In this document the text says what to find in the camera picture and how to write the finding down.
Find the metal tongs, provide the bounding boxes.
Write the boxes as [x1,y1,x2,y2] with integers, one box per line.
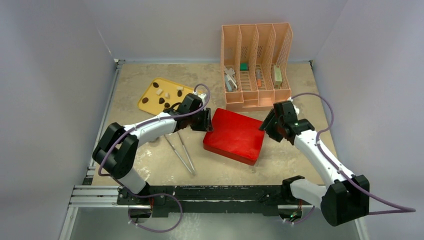
[163,132,197,176]

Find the green block in organizer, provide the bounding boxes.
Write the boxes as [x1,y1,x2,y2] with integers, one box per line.
[239,62,249,72]

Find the stapler in organizer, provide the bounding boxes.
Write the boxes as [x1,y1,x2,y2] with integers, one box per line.
[224,67,238,92]

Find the yellow tray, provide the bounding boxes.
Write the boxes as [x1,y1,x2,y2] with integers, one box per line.
[137,77,194,116]

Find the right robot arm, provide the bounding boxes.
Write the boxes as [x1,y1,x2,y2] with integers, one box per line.
[259,101,370,227]

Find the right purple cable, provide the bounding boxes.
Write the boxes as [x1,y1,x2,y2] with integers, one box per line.
[288,92,417,216]

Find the red box lid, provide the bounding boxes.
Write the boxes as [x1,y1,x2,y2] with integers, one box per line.
[203,108,265,166]

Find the orange marker in organizer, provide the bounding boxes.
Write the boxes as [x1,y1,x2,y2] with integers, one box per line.
[255,69,262,88]

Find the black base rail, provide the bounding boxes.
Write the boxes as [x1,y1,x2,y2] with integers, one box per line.
[117,184,310,220]

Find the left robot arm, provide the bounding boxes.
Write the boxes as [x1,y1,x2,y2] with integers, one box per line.
[92,93,213,205]

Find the beige box in organizer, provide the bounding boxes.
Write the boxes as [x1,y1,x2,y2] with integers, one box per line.
[273,65,283,88]

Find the peach desk organizer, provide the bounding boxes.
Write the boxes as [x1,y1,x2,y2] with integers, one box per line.
[220,22,293,112]

